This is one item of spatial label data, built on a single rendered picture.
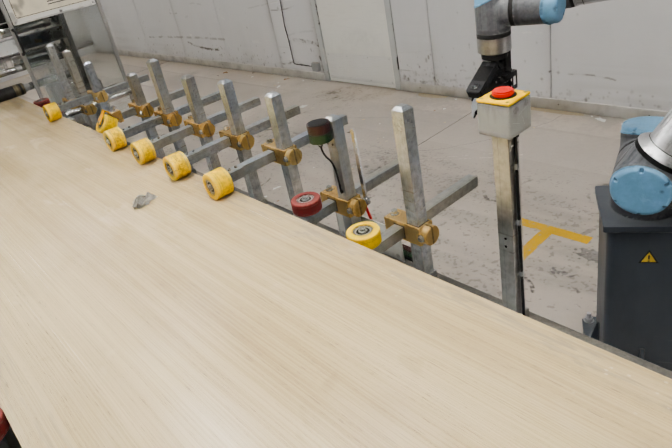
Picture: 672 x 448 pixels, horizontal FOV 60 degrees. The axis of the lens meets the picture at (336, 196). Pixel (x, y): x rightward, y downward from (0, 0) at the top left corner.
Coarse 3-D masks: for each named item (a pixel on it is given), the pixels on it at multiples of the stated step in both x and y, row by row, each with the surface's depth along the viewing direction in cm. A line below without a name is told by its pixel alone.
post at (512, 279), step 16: (496, 144) 110; (496, 160) 112; (512, 160) 110; (496, 176) 113; (512, 176) 112; (496, 192) 115; (512, 192) 113; (512, 208) 114; (512, 224) 116; (512, 240) 118; (512, 256) 120; (512, 272) 122; (512, 288) 124; (512, 304) 126
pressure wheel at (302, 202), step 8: (304, 192) 157; (312, 192) 156; (296, 200) 154; (304, 200) 153; (312, 200) 152; (320, 200) 153; (296, 208) 151; (304, 208) 151; (312, 208) 151; (320, 208) 153; (304, 216) 152
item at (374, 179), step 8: (384, 168) 172; (392, 168) 172; (368, 176) 169; (376, 176) 168; (384, 176) 170; (392, 176) 173; (360, 184) 165; (368, 184) 166; (376, 184) 169; (360, 192) 165; (328, 200) 160; (328, 208) 158; (336, 208) 160; (312, 216) 155; (320, 216) 157
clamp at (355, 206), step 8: (320, 192) 163; (328, 192) 162; (336, 192) 161; (336, 200) 159; (344, 200) 156; (352, 200) 156; (360, 200) 156; (344, 208) 158; (352, 208) 155; (360, 208) 157; (352, 216) 158; (360, 216) 157
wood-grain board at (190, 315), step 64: (0, 128) 278; (64, 128) 258; (0, 192) 201; (64, 192) 190; (128, 192) 181; (192, 192) 172; (0, 256) 158; (64, 256) 151; (128, 256) 145; (192, 256) 139; (256, 256) 134; (320, 256) 129; (384, 256) 124; (0, 320) 130; (64, 320) 125; (128, 320) 121; (192, 320) 117; (256, 320) 113; (320, 320) 110; (384, 320) 106; (448, 320) 103; (512, 320) 100; (0, 384) 110; (64, 384) 107; (128, 384) 104; (192, 384) 101; (256, 384) 98; (320, 384) 95; (384, 384) 93; (448, 384) 90; (512, 384) 88; (576, 384) 86; (640, 384) 84
